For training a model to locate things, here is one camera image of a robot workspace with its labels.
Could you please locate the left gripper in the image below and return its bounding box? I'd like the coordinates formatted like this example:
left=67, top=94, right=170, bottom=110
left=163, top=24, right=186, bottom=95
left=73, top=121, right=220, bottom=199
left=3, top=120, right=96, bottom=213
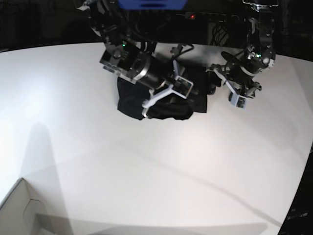
left=206, top=64, right=262, bottom=100

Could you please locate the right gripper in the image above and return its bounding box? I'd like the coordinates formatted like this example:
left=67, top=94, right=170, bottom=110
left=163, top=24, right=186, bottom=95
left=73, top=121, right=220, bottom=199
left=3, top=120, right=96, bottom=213
left=142, top=44, right=193, bottom=118

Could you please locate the black long-sleeve t-shirt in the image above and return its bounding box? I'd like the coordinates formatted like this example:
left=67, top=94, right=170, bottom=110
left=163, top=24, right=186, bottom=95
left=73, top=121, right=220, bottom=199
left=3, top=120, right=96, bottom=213
left=117, top=63, right=216, bottom=120

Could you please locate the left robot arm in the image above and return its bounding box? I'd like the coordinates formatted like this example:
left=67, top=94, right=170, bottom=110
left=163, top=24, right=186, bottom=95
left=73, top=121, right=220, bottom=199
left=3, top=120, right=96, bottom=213
left=206, top=0, right=279, bottom=108

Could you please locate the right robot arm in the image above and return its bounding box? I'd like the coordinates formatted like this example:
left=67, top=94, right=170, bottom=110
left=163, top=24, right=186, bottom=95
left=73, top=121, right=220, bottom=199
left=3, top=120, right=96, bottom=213
left=77, top=0, right=194, bottom=120

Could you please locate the black power strip red light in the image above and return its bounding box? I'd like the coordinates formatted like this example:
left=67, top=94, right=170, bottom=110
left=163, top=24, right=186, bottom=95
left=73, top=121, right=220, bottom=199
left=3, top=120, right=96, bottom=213
left=177, top=12, right=240, bottom=23

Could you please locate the blue panel overhead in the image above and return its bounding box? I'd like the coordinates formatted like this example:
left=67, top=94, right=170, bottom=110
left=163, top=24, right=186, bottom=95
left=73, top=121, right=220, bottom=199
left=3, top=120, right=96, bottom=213
left=117, top=0, right=187, bottom=10

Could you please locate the white cardboard box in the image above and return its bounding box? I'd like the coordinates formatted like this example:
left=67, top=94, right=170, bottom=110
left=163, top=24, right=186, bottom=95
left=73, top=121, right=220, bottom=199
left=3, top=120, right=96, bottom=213
left=0, top=178, right=74, bottom=235

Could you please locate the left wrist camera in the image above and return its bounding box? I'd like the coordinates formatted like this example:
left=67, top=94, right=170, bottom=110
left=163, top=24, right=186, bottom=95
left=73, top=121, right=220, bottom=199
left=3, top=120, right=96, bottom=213
left=228, top=92, right=248, bottom=109

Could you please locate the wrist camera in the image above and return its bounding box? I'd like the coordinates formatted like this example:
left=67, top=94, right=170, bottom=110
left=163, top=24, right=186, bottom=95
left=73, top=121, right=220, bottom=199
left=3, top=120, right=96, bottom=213
left=228, top=92, right=248, bottom=109
left=172, top=76, right=194, bottom=99

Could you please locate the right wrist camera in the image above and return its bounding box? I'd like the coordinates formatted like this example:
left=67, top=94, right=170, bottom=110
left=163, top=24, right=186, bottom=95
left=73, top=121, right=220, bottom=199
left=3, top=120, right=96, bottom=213
left=172, top=76, right=194, bottom=99

